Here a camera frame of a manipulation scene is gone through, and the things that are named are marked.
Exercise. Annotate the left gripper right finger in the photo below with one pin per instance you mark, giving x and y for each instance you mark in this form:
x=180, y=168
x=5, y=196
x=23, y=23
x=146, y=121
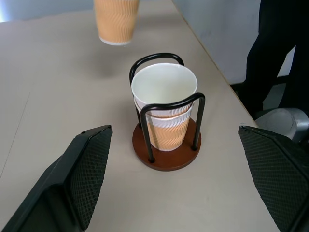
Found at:
x=282, y=178

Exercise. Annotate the person in black trousers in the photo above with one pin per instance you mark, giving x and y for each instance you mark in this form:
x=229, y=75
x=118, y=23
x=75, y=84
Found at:
x=277, y=36

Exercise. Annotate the orange ribbed paper cup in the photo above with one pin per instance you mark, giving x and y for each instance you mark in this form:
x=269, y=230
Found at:
x=164, y=82
x=116, y=21
x=169, y=137

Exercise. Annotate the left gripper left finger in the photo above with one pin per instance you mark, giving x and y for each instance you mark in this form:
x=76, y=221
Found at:
x=60, y=181

